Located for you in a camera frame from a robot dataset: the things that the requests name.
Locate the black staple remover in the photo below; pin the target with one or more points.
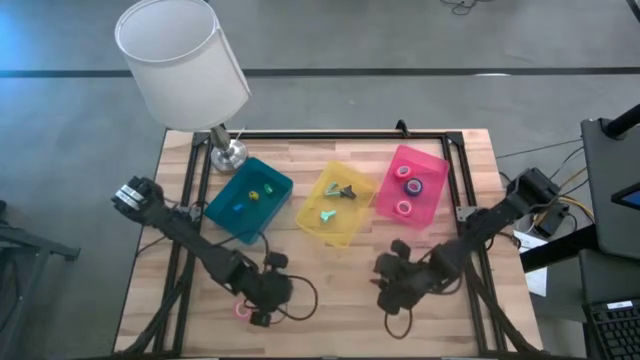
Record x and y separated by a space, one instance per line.
347 192

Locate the yellow plastic bin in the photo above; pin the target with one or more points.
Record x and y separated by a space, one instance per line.
350 220

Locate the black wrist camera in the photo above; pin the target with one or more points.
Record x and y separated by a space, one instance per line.
260 319
390 302

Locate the dark grey side desk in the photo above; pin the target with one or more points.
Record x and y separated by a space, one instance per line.
610 165

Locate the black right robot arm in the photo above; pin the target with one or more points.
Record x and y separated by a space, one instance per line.
485 225

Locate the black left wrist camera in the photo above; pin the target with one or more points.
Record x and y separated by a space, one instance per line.
260 319

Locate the pink plastic bin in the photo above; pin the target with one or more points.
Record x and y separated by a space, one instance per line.
430 200

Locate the black floor stand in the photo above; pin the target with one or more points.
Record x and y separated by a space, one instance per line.
30 245

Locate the pink tape roll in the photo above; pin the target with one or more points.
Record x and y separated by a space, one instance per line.
238 312
397 208
397 172

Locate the mint staple remover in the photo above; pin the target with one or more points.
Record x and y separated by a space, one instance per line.
331 190
327 216

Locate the green mini stapler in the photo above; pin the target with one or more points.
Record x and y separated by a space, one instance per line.
268 189

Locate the black keyboard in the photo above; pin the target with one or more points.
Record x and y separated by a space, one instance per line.
617 330

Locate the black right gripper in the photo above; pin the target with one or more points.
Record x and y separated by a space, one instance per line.
405 277

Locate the yellow mini stapler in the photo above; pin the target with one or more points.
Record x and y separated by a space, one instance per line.
253 195

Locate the tablet with blue screen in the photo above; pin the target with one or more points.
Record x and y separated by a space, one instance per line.
630 196

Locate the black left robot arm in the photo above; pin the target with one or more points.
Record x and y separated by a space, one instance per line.
200 245

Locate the grey metal bracket plate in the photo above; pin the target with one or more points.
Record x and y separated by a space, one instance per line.
464 213

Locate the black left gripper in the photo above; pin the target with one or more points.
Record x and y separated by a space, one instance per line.
272 292

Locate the black clamp mount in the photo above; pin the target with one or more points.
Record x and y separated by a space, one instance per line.
401 127

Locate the black power supply box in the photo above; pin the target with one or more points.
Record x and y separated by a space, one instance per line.
550 222

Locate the white shade silver table lamp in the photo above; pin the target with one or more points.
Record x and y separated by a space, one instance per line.
180 65

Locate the blue tape roll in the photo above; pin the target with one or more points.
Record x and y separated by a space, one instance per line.
406 187

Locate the teal plastic bin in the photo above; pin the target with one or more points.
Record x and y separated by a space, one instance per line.
220 210

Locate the black aluminium table frame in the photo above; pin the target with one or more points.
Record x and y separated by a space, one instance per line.
325 135

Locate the white paper sheets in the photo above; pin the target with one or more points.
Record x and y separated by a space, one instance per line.
537 282

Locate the black pole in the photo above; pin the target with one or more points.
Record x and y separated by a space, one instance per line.
622 122

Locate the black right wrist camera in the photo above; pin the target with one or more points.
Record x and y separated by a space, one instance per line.
390 302

